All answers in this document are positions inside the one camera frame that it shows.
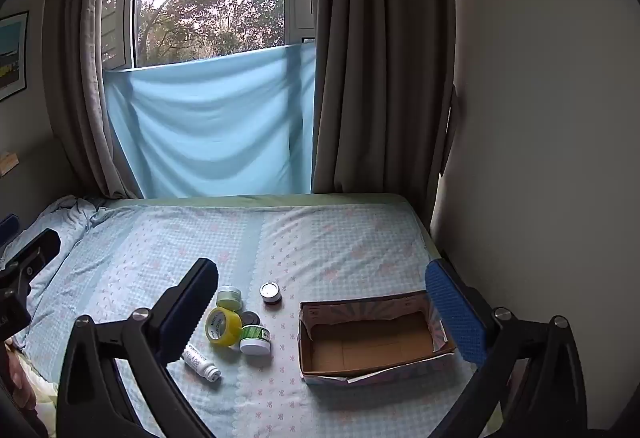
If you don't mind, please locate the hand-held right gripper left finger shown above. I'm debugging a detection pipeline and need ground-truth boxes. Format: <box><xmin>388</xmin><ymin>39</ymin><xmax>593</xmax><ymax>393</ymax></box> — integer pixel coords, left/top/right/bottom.
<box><xmin>56</xmin><ymin>258</ymin><xmax>220</xmax><ymax>438</ymax></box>

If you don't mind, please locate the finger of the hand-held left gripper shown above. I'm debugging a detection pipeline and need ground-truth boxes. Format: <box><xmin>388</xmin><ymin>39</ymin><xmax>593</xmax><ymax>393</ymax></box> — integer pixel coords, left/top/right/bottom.
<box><xmin>0</xmin><ymin>228</ymin><xmax>62</xmax><ymax>291</ymax></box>
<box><xmin>0</xmin><ymin>214</ymin><xmax>21</xmax><ymax>241</ymax></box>

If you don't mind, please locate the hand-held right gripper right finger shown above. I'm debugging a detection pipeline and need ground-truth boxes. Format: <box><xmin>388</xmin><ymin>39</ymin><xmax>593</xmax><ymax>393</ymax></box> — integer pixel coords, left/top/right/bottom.
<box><xmin>425</xmin><ymin>258</ymin><xmax>589</xmax><ymax>438</ymax></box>

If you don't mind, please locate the yellow tape roll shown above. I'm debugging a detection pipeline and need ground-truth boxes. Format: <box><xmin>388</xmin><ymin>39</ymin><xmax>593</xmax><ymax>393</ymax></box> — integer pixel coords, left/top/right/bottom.
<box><xmin>205</xmin><ymin>306</ymin><xmax>243</xmax><ymax>348</ymax></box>

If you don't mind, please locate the green lid jar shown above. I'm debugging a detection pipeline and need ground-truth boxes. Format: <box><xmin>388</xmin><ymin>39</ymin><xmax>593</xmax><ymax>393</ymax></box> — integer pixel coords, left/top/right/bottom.
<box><xmin>216</xmin><ymin>286</ymin><xmax>243</xmax><ymax>311</ymax></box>

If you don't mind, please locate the small white bottle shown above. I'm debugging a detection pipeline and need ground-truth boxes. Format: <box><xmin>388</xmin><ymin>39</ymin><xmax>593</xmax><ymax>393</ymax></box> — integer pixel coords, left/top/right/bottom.
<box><xmin>182</xmin><ymin>344</ymin><xmax>222</xmax><ymax>382</ymax></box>

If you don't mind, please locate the green label white jar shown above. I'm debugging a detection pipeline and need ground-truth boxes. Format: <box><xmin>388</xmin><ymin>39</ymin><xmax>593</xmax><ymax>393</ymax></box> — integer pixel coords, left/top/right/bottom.
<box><xmin>239</xmin><ymin>325</ymin><xmax>271</xmax><ymax>357</ymax></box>

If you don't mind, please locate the round silver tin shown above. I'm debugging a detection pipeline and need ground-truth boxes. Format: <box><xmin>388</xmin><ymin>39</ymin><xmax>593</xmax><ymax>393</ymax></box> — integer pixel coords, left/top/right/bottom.
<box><xmin>259</xmin><ymin>282</ymin><xmax>283</xmax><ymax>307</ymax></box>

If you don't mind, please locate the cardboard box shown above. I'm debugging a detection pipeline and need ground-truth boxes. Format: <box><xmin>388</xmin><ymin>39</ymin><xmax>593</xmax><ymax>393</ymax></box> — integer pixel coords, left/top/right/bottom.
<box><xmin>298</xmin><ymin>290</ymin><xmax>457</xmax><ymax>387</ymax></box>

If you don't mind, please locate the person's left hand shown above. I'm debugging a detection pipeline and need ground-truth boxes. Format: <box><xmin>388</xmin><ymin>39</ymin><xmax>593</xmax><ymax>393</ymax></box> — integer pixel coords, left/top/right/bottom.
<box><xmin>0</xmin><ymin>343</ymin><xmax>38</xmax><ymax>419</ymax></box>

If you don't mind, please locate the blue floral pillow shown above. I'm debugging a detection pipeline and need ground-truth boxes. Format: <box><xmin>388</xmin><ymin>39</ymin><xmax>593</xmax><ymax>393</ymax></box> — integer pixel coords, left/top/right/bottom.
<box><xmin>0</xmin><ymin>196</ymin><xmax>108</xmax><ymax>279</ymax></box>

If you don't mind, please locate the blue floral bed sheet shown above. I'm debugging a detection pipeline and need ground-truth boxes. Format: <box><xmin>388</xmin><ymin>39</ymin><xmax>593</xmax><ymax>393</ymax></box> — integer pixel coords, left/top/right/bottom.
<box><xmin>20</xmin><ymin>203</ymin><xmax>501</xmax><ymax>438</ymax></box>

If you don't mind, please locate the brown curtain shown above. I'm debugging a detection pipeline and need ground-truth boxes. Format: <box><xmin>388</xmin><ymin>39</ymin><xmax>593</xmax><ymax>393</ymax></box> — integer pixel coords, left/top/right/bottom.
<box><xmin>47</xmin><ymin>0</ymin><xmax>146</xmax><ymax>199</ymax></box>
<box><xmin>305</xmin><ymin>0</ymin><xmax>457</xmax><ymax>229</ymax></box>

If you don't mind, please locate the light blue hanging cloth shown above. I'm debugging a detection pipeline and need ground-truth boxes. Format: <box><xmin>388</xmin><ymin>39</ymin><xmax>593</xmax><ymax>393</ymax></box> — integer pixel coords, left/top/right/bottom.
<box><xmin>103</xmin><ymin>42</ymin><xmax>317</xmax><ymax>199</ymax></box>

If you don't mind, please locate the framed wall picture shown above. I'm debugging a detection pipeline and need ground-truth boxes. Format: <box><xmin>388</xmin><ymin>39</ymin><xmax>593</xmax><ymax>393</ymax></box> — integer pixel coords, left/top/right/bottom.
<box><xmin>0</xmin><ymin>10</ymin><xmax>30</xmax><ymax>103</ymax></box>

